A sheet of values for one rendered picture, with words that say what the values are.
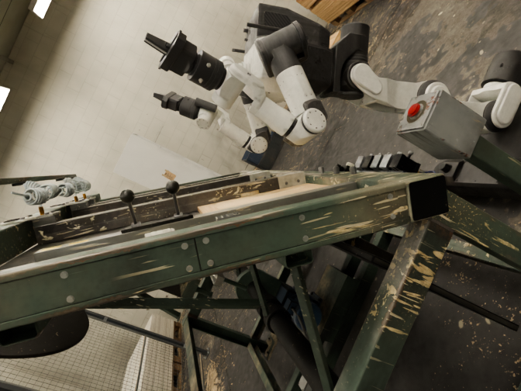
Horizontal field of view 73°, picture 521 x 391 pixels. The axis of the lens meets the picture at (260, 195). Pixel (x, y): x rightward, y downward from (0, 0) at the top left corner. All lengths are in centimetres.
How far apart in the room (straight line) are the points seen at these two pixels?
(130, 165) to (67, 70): 227
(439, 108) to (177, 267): 76
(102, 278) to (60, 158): 600
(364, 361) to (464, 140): 64
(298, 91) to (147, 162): 414
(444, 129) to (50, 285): 99
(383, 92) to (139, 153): 403
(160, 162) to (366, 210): 436
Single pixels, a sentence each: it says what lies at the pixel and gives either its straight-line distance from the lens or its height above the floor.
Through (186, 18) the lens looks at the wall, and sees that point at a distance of 679.
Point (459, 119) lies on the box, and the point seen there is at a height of 84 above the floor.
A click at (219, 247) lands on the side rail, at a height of 128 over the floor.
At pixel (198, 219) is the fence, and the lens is 105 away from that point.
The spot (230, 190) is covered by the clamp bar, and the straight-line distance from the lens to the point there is 148.
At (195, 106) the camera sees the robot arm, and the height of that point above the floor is 146.
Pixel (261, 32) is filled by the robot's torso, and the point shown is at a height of 137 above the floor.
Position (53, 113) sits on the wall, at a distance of 680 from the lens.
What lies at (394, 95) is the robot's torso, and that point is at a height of 78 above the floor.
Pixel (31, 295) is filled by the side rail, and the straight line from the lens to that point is 87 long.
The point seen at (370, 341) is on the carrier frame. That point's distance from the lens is 106.
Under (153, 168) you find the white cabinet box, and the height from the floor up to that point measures 159.
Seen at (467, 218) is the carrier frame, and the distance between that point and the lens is 113.
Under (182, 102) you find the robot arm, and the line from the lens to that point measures 164.
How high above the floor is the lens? 146
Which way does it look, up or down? 15 degrees down
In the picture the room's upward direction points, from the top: 64 degrees counter-clockwise
